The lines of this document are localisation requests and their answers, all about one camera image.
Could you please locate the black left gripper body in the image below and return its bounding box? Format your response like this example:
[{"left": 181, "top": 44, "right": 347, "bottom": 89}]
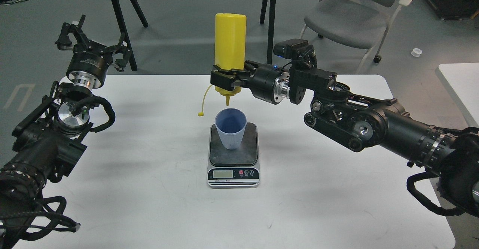
[{"left": 67, "top": 53, "right": 113, "bottom": 89}]

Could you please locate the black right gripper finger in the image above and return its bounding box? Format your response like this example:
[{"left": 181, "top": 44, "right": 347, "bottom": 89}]
[
  {"left": 213, "top": 61, "right": 261, "bottom": 78},
  {"left": 210, "top": 71, "right": 247, "bottom": 92}
]

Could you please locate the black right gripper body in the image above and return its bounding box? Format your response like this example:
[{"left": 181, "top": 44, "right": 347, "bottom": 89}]
[{"left": 243, "top": 63, "right": 290, "bottom": 105}]

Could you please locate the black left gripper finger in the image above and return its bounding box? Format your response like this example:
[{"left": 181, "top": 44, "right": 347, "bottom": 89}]
[
  {"left": 55, "top": 15, "right": 101, "bottom": 55},
  {"left": 107, "top": 33, "right": 132, "bottom": 72}
]

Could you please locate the yellow squeeze bottle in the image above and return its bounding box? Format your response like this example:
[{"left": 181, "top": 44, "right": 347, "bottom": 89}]
[{"left": 205, "top": 13, "right": 247, "bottom": 105}]

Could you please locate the blue ribbed plastic cup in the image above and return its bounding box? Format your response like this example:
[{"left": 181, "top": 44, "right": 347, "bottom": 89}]
[{"left": 214, "top": 108, "right": 247, "bottom": 150}]

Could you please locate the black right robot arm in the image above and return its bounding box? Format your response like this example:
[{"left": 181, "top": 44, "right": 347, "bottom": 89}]
[{"left": 210, "top": 60, "right": 479, "bottom": 217}]

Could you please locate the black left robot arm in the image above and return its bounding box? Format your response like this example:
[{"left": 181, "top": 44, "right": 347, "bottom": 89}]
[{"left": 0, "top": 15, "right": 132, "bottom": 249}]

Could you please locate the digital kitchen scale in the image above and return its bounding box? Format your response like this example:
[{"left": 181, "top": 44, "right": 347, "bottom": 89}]
[{"left": 207, "top": 122, "right": 260, "bottom": 189}]

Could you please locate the grey office chair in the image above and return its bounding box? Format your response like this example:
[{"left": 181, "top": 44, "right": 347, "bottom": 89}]
[{"left": 299, "top": 0, "right": 413, "bottom": 74}]

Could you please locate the small white spool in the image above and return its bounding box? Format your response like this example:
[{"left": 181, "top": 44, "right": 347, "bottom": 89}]
[{"left": 411, "top": 48, "right": 423, "bottom": 58}]

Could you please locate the white side table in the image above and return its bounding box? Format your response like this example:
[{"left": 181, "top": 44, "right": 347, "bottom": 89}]
[{"left": 436, "top": 63, "right": 479, "bottom": 127}]

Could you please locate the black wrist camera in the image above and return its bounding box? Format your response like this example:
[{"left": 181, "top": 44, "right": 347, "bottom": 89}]
[{"left": 273, "top": 39, "right": 314, "bottom": 59}]

